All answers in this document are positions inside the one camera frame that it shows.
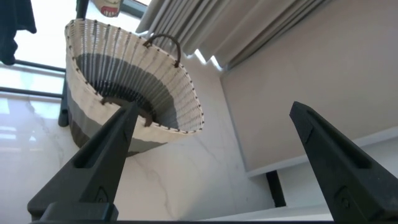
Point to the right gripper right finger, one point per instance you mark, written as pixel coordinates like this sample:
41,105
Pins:
348,174

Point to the beige curtain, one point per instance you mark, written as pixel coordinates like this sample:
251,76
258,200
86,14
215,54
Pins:
217,28

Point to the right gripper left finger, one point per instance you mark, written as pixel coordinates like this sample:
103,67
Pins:
93,174

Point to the black garment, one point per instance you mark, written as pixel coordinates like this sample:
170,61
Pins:
15,25

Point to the black clothes rack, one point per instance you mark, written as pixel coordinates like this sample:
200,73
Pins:
63,109

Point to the white laundry basket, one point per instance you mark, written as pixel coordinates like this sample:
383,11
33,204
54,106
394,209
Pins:
174,102

